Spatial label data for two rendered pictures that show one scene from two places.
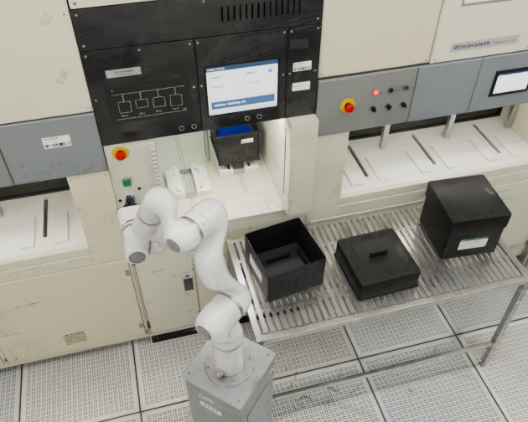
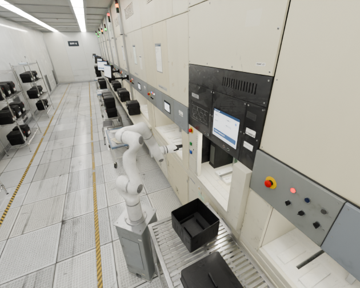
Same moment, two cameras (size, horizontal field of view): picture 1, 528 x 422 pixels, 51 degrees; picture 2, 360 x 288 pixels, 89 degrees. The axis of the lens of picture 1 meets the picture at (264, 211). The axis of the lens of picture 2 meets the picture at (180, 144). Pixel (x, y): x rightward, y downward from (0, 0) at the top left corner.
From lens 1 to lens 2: 1.87 m
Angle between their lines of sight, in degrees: 65
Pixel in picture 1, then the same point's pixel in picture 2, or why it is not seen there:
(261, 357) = (138, 228)
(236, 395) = (120, 222)
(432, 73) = not seen: outside the picture
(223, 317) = (119, 181)
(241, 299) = (129, 185)
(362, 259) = (205, 269)
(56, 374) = (170, 195)
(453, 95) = not seen: outside the picture
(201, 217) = (126, 133)
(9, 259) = not seen: hidden behind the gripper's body
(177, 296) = not seen: hidden behind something
